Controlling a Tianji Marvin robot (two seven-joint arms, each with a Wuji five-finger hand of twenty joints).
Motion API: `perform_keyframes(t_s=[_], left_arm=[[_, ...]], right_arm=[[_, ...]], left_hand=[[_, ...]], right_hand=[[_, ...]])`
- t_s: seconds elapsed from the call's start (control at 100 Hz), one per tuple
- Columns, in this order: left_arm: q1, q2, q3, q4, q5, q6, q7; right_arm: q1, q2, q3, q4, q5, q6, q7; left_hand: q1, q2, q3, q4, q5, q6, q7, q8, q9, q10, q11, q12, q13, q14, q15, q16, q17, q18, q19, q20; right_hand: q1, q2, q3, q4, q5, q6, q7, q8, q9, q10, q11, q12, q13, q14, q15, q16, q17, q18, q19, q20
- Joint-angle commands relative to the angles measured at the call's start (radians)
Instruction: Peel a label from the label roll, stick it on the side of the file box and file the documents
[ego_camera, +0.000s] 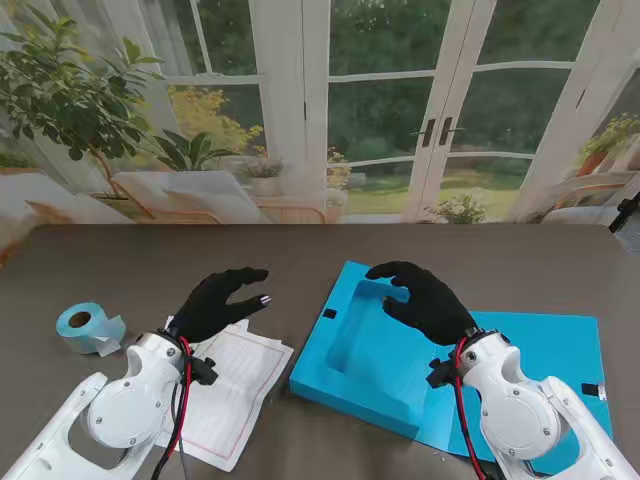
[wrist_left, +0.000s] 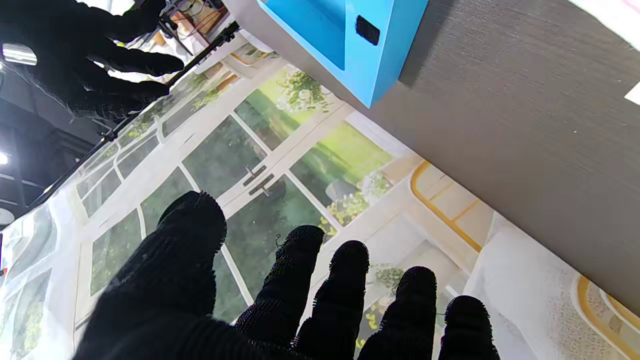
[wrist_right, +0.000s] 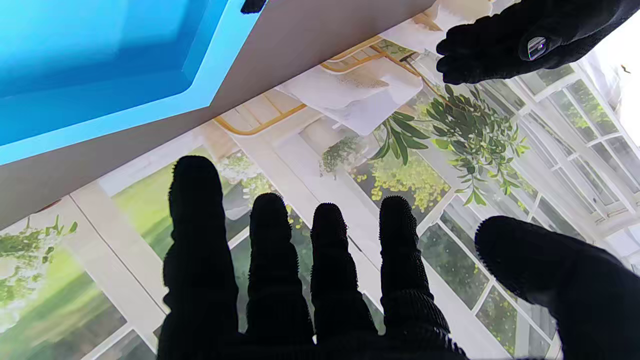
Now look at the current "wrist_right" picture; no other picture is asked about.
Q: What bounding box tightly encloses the printed garden window backdrop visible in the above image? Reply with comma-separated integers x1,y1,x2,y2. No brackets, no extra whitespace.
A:
0,0,640,360

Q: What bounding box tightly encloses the blue plastic file box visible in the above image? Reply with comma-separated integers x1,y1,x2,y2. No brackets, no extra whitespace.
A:
0,0,269,167

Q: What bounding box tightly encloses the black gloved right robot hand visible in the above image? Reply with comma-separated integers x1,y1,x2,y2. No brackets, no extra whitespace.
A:
156,155,640,360

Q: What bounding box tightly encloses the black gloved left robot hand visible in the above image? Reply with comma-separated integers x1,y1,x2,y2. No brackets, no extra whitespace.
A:
436,0,640,85

